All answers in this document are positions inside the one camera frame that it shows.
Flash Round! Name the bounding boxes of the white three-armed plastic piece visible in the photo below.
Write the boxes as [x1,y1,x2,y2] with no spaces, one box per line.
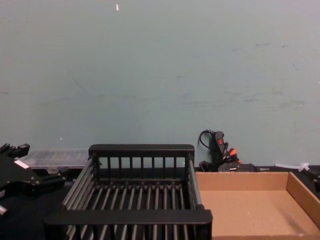
[274,161,311,172]

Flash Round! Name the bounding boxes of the clear plastic case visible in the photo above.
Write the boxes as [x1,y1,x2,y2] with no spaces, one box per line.
[18,147,88,169]

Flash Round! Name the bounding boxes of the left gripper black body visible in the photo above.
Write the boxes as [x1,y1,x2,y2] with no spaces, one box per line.
[0,152,42,200]

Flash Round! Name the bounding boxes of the shallow brown cardboard tray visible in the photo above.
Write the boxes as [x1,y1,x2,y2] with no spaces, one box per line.
[194,171,320,238]

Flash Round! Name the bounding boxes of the black rack with steel bars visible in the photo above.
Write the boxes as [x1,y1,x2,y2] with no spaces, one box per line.
[43,143,213,240]

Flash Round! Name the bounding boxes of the black table cloth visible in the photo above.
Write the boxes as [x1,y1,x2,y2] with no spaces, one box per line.
[0,163,320,240]

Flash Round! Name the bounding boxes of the black corded tool, orange parts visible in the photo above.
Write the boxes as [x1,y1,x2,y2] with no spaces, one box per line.
[198,129,257,173]

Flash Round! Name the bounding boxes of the pale blue-green wall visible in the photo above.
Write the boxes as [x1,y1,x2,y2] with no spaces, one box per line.
[0,0,320,173]

